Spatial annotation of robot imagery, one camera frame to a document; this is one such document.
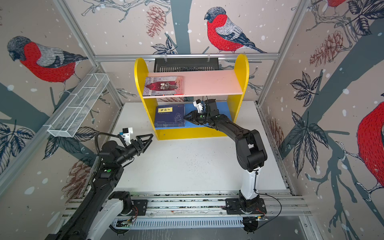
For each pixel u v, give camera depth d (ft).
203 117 2.61
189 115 2.79
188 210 2.40
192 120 2.65
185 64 3.00
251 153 1.67
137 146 2.16
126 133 2.29
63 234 1.29
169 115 2.96
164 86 2.39
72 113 2.43
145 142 2.23
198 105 2.81
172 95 2.27
